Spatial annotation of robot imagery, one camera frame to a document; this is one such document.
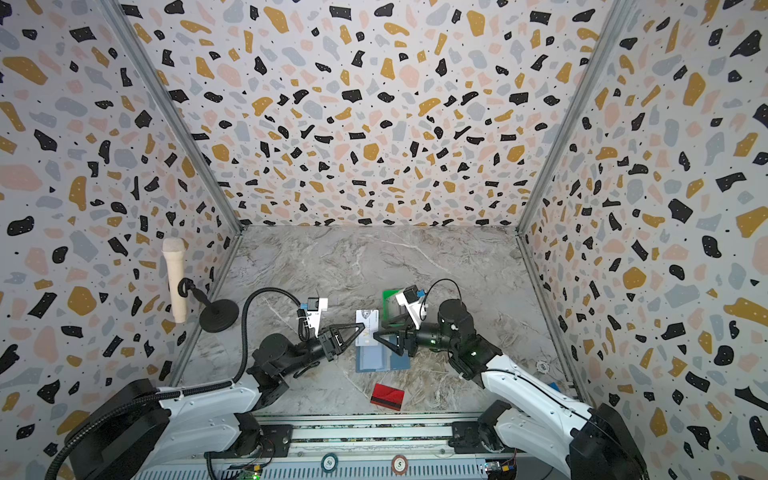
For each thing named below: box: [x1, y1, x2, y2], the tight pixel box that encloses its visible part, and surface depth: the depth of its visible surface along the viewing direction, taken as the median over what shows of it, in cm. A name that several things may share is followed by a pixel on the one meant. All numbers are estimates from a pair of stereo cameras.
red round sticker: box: [391, 455, 409, 475], surface depth 73 cm
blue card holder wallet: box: [355, 342, 411, 373], surface depth 88 cm
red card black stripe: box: [370, 383, 405, 411], surface depth 83 cm
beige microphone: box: [162, 236, 187, 324], surface depth 77 cm
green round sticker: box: [320, 453, 339, 473], surface depth 72 cm
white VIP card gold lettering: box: [355, 310, 379, 347], surface depth 73 cm
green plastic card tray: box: [381, 289, 406, 327], surface depth 96 cm
